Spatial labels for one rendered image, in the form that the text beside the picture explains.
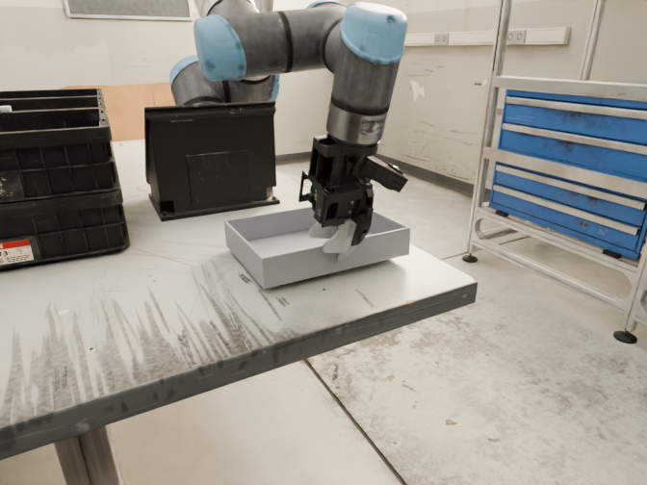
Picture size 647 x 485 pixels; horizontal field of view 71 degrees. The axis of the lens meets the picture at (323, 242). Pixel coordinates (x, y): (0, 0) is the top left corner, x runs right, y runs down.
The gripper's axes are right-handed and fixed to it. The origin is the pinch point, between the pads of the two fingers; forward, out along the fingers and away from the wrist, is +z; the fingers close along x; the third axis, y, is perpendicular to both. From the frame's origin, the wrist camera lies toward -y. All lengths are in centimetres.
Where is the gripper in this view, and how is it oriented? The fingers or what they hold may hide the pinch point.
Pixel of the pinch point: (341, 250)
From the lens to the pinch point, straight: 73.1
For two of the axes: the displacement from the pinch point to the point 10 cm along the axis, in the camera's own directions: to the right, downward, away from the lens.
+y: -8.5, 2.1, -4.8
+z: -1.4, 7.9, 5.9
